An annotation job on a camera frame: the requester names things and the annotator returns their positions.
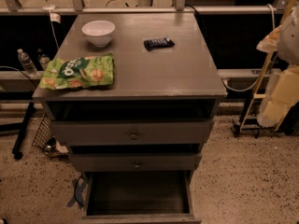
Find black wire basket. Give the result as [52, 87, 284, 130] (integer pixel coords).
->
[32, 114, 68, 159]

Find white ceramic bowl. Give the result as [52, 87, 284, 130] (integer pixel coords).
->
[81, 21, 115, 48]

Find yellow wooden ladder frame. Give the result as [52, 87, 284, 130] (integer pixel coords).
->
[232, 0, 296, 137]

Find white cable with tag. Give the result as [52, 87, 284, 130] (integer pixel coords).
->
[36, 0, 62, 50]

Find grey middle drawer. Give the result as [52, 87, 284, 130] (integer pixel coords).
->
[70, 153, 202, 172]

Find green snack chip bag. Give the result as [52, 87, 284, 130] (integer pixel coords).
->
[39, 53, 114, 90]

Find grey metal rail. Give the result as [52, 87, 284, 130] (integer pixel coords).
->
[0, 5, 299, 16]

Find clear plastic water bottle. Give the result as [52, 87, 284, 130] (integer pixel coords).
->
[17, 49, 38, 77]

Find black pole on floor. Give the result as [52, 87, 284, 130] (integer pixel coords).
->
[12, 103, 36, 160]

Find grey top drawer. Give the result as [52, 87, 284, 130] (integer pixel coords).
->
[51, 120, 214, 146]

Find grey drawer cabinet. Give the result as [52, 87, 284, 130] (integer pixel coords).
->
[32, 12, 228, 224]

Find grey open bottom drawer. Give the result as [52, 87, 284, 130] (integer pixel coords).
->
[80, 171, 201, 224]

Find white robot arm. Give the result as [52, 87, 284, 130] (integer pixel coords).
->
[256, 6, 299, 127]

